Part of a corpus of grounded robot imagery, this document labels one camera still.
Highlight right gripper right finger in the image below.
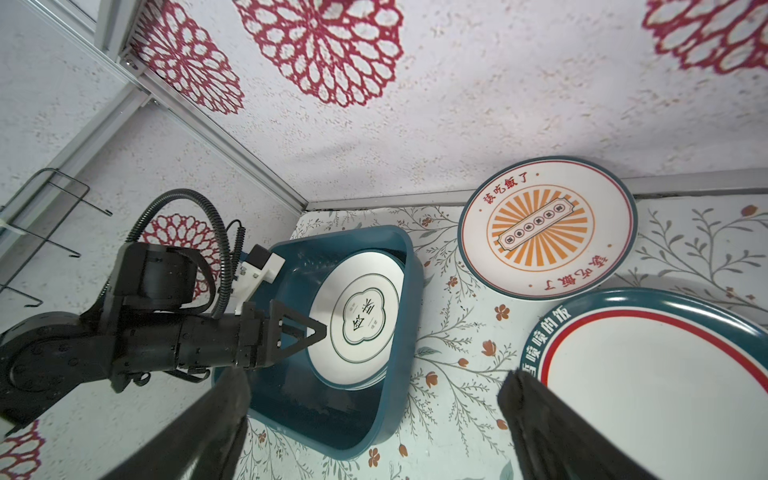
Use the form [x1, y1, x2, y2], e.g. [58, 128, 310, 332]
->
[497, 369, 654, 479]

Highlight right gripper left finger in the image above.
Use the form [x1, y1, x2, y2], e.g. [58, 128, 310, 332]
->
[105, 368, 251, 479]

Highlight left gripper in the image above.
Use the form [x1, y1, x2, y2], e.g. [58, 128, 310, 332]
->
[113, 300, 327, 384]

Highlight white plate cloud emblem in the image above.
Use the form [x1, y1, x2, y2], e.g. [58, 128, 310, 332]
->
[308, 250, 404, 391]

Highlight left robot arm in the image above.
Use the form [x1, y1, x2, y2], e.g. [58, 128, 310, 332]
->
[1, 242, 327, 430]

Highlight teal plastic bin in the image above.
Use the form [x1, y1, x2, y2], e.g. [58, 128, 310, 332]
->
[247, 226, 424, 460]

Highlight green rim plate back centre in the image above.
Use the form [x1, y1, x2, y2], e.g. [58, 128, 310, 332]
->
[520, 288, 767, 479]

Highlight orange sunburst plate at back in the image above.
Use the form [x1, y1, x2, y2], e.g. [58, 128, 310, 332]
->
[457, 156, 639, 301]

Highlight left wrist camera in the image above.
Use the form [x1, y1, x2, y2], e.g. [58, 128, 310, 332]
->
[229, 245, 285, 315]

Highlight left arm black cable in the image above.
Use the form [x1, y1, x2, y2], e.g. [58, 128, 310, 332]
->
[98, 188, 247, 319]

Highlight black wire wall rack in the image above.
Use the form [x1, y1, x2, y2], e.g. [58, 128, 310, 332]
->
[1, 167, 113, 308]

